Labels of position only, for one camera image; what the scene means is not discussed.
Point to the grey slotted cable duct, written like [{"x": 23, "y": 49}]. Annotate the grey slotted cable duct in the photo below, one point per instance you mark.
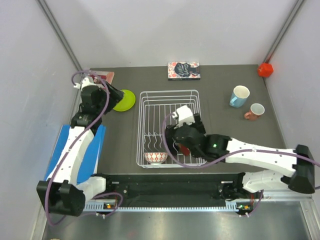
[{"x": 103, "y": 207}]

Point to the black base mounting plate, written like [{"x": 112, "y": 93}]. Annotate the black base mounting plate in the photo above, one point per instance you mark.
[{"x": 216, "y": 186}]

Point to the pink cover book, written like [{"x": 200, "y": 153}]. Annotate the pink cover book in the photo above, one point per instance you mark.
[{"x": 107, "y": 76}]

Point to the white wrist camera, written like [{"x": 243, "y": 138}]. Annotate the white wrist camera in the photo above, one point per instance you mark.
[
  {"x": 183, "y": 115},
  {"x": 85, "y": 82}
]

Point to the red cube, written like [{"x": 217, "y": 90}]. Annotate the red cube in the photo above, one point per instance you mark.
[{"x": 265, "y": 70}]

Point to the light blue mug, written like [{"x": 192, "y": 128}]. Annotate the light blue mug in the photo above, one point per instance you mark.
[{"x": 239, "y": 96}]

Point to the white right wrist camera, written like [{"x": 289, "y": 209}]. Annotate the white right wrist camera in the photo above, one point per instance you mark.
[{"x": 183, "y": 115}]

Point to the salmon pink mug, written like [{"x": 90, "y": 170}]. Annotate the salmon pink mug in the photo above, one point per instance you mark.
[{"x": 256, "y": 110}]

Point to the blue foam pad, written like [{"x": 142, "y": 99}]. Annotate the blue foam pad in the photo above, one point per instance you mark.
[{"x": 90, "y": 160}]

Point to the lime green plate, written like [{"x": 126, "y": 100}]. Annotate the lime green plate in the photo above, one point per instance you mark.
[{"x": 128, "y": 101}]

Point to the dark red plate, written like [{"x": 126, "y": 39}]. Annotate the dark red plate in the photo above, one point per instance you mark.
[{"x": 182, "y": 149}]

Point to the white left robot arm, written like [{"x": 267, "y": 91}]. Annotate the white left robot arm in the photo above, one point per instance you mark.
[{"x": 61, "y": 193}]

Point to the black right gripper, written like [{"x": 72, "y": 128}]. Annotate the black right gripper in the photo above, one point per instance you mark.
[{"x": 198, "y": 124}]

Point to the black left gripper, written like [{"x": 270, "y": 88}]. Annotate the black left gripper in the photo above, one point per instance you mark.
[{"x": 115, "y": 96}]

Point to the floral Little Women book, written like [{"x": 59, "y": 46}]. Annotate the floral Little Women book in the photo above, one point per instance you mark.
[{"x": 183, "y": 71}]

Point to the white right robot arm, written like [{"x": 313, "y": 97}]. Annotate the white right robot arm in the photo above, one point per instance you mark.
[{"x": 281, "y": 168}]

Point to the white wire dish rack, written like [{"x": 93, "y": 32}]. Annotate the white wire dish rack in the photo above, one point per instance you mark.
[{"x": 153, "y": 108}]

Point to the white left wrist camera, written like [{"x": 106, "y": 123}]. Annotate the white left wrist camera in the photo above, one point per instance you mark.
[{"x": 85, "y": 82}]

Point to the red patterned white bowl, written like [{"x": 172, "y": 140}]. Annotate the red patterned white bowl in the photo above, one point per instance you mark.
[{"x": 155, "y": 158}]

